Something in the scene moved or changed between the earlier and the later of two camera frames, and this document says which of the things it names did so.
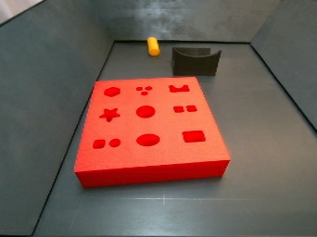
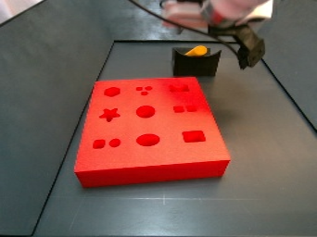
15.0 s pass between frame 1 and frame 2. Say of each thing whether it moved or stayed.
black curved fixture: stayed
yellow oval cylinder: moved
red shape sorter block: stayed
